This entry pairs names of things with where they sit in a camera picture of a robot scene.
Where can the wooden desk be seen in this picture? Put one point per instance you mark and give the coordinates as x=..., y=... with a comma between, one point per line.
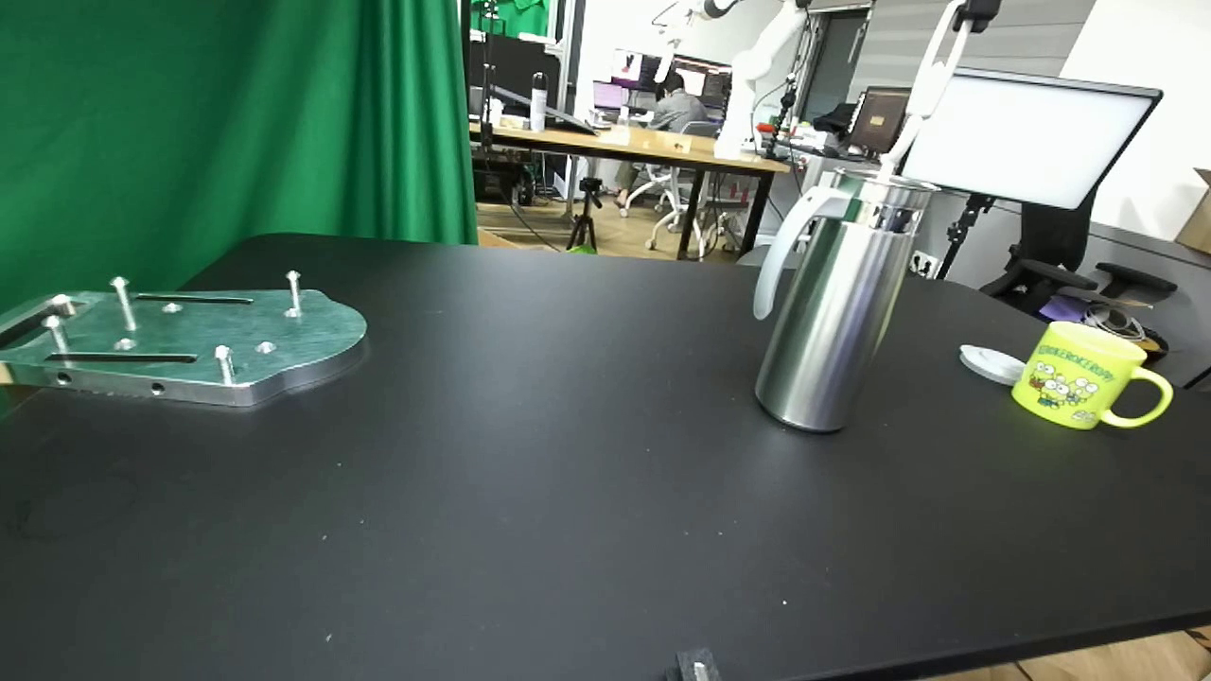
x=628, y=141

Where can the black desk equipment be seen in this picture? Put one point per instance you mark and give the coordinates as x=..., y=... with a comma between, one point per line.
x=512, y=69

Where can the stainless steel flask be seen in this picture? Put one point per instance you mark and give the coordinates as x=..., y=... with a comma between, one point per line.
x=834, y=340

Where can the white wall outlet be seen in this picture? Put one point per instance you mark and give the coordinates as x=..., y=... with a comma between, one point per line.
x=926, y=264

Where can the small white oval object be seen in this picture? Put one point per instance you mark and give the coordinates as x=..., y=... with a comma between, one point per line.
x=991, y=364

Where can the brown cardboard box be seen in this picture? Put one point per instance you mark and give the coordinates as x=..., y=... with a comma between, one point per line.
x=1196, y=222

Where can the small black tripod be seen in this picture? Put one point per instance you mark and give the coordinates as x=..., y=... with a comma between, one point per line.
x=586, y=222

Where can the dark laptop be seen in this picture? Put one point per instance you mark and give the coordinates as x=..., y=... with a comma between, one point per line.
x=874, y=120

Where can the seated person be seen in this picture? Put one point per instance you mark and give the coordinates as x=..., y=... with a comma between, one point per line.
x=684, y=110

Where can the grey bottle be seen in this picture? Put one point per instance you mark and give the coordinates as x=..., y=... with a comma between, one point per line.
x=540, y=110

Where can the hanging green cloth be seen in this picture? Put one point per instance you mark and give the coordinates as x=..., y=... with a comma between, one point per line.
x=515, y=16

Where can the green metal mounting plate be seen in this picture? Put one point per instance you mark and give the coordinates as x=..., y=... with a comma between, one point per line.
x=189, y=340

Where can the green curtain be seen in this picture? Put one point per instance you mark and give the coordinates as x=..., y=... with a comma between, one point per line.
x=189, y=127

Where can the white screen monitor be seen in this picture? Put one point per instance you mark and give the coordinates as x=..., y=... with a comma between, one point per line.
x=1036, y=136

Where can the yellow mug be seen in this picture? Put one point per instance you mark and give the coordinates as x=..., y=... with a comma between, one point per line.
x=1071, y=381

